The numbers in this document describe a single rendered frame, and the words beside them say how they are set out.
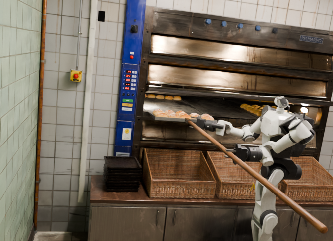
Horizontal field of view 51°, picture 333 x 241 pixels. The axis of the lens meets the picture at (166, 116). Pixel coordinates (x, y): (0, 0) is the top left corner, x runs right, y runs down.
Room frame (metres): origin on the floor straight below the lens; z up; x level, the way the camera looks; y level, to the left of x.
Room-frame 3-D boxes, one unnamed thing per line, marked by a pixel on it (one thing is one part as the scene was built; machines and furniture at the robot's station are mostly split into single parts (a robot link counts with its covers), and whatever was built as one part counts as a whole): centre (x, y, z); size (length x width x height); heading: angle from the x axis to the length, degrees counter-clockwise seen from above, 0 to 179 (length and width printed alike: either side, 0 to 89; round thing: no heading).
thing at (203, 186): (2.93, -0.15, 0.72); 0.56 x 0.49 x 0.28; 103
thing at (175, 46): (3.32, -0.66, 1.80); 1.79 x 0.11 x 0.19; 102
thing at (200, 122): (2.80, -0.31, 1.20); 0.12 x 0.10 x 0.13; 69
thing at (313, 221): (2.00, -0.40, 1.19); 1.71 x 0.03 x 0.03; 14
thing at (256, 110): (3.87, -1.14, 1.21); 0.61 x 0.48 x 0.06; 12
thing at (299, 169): (2.49, -0.88, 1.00); 0.28 x 0.13 x 0.18; 103
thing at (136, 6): (4.01, 0.56, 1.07); 1.93 x 0.16 x 2.15; 12
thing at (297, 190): (3.19, -1.32, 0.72); 0.56 x 0.49 x 0.28; 104
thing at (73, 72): (2.96, 0.79, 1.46); 0.10 x 0.07 x 0.10; 102
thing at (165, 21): (3.35, -0.66, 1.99); 1.80 x 0.08 x 0.21; 102
